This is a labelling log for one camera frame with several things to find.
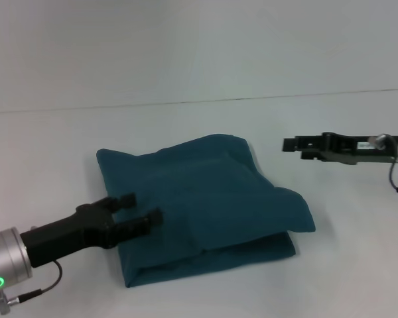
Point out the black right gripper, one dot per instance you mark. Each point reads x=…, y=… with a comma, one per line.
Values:
x=361, y=149

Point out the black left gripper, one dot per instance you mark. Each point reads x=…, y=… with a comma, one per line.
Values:
x=66, y=232

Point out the blue shirt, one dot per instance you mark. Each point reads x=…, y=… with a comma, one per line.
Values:
x=202, y=208

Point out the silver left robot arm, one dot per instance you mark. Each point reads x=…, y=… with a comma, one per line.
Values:
x=5, y=261

